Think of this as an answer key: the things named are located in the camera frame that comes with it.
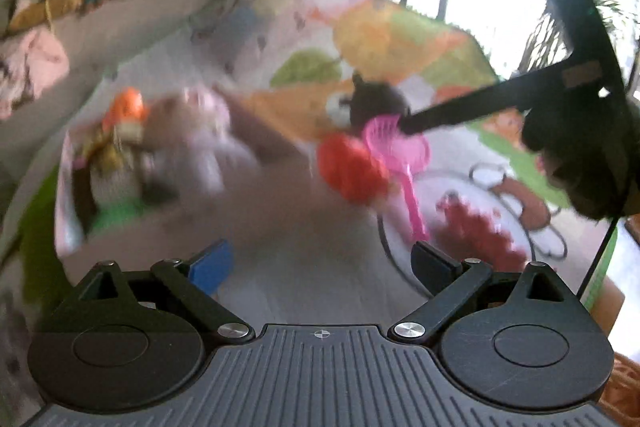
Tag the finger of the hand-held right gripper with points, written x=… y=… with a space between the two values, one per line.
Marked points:
x=475 y=104

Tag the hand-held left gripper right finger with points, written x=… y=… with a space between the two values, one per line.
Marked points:
x=432 y=264

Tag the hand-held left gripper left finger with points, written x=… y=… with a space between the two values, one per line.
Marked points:
x=212 y=263

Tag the pink toy slotted scoop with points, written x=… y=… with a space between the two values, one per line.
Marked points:
x=400 y=152

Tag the black plush toy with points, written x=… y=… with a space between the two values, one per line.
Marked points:
x=372 y=104

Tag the pink white plush toy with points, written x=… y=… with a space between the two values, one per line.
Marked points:
x=210 y=147

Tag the red plastic toy figure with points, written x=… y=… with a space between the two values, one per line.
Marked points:
x=350 y=167

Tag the pink cardboard box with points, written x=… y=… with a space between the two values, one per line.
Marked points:
x=67 y=217

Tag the orange toy cup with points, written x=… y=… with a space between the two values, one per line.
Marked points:
x=127 y=104

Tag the person's right hand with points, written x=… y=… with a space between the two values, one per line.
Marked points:
x=575 y=157

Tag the colourful cartoon play mat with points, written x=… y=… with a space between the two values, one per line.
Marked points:
x=390 y=32

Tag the grey sofa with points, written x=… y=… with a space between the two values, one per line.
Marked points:
x=100 y=27

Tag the pink clothes pile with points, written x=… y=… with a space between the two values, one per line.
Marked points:
x=30 y=67

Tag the long yellow pillow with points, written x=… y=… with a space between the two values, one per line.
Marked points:
x=45 y=7

